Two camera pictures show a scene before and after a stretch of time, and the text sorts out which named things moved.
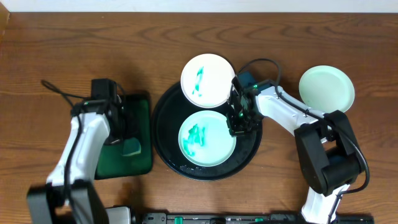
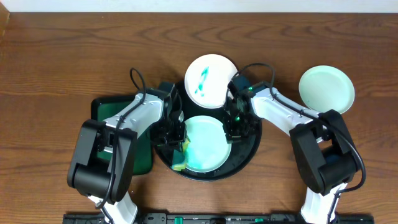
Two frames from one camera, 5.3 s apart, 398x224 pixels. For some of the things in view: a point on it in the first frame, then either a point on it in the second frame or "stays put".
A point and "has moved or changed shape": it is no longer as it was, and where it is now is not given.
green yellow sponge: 131,146 has moved or changed shape
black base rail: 163,218 stays put
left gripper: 125,123 to 169,137
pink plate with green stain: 206,80 stays put
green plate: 326,89 stays put
